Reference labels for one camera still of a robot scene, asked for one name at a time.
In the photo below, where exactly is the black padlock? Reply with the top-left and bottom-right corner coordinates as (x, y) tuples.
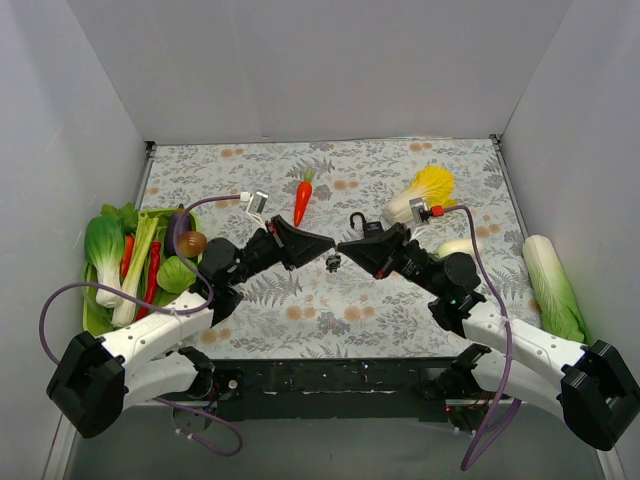
(349, 212), (384, 238)

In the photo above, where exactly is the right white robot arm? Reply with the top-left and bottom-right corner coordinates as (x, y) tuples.
(337, 224), (639, 451)

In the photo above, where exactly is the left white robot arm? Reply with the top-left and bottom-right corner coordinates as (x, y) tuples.
(46, 216), (335, 438)

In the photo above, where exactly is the white radish toy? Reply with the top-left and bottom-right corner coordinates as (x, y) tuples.
(435, 239), (475, 258)

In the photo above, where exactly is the orange toy carrot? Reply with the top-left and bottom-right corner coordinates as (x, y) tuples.
(293, 168), (316, 227)

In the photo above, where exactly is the floral tablecloth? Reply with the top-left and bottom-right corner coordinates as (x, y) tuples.
(139, 137), (540, 359)

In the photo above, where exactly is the purple eggplant toy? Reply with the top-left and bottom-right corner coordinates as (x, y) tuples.
(164, 204), (192, 257)

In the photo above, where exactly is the yellow napa cabbage toy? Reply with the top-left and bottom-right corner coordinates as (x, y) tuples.
(383, 165), (457, 224)

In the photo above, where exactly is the green round cabbage toy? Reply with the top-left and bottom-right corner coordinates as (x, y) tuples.
(156, 256), (197, 294)

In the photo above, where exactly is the green plastic tray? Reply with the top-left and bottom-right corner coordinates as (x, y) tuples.
(81, 207), (202, 343)

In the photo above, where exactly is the red chili pepper toy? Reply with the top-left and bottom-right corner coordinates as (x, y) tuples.
(144, 241), (162, 304)

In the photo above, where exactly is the green leafy lettuce toy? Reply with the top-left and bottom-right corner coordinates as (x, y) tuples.
(101, 202), (139, 235)

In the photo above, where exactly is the celery stalk toy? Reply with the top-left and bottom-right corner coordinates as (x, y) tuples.
(111, 210), (159, 328)

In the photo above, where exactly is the bok choy toy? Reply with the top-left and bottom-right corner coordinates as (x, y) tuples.
(84, 216), (125, 308)

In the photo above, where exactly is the large green napa cabbage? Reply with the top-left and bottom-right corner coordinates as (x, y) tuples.
(523, 235), (591, 344)

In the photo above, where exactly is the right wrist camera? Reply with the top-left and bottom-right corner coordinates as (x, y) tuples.
(409, 197), (444, 238)

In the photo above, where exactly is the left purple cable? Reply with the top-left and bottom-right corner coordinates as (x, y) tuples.
(38, 194), (256, 457)

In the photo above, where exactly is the purple cable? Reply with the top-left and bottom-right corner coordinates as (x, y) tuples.
(432, 203), (521, 472)
(38, 194), (256, 457)

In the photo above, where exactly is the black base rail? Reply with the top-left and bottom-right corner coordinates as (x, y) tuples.
(149, 357), (521, 426)

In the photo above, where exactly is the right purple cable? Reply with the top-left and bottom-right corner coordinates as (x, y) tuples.
(432, 203), (521, 472)

